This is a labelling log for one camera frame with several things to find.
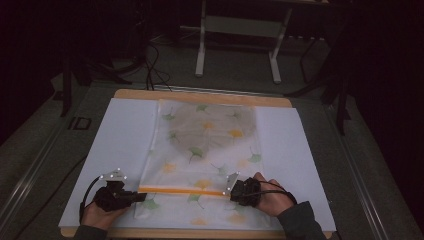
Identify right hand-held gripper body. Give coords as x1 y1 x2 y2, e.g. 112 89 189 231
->
222 171 263 208

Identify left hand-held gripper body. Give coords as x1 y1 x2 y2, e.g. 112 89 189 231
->
92 168 143 213

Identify white leaf-print mesh laundry bag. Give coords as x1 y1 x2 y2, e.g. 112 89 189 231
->
133 98 284 231

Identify person's left hand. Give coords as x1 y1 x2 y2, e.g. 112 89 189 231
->
81 199 130 232

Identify person's right hand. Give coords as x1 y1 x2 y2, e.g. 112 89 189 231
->
252 171 295 218

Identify white table mat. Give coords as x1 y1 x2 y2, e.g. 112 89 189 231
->
58 97 337 233

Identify black metal stand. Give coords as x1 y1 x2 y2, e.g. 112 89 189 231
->
285 31 353 137

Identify white metal stand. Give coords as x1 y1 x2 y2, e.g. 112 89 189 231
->
194 0 294 85

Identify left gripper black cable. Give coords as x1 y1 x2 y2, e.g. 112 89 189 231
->
78 175 102 225

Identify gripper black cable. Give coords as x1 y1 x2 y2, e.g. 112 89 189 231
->
78 175 102 225
249 180 298 206

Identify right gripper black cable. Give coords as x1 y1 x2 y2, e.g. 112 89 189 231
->
249 180 298 206

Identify black floor bracket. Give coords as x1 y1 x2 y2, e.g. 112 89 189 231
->
67 116 93 131

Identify metal floor rail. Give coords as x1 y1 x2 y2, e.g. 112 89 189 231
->
0 123 69 231
323 101 392 240

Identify black floor cables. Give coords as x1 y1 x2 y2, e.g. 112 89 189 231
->
143 42 173 92

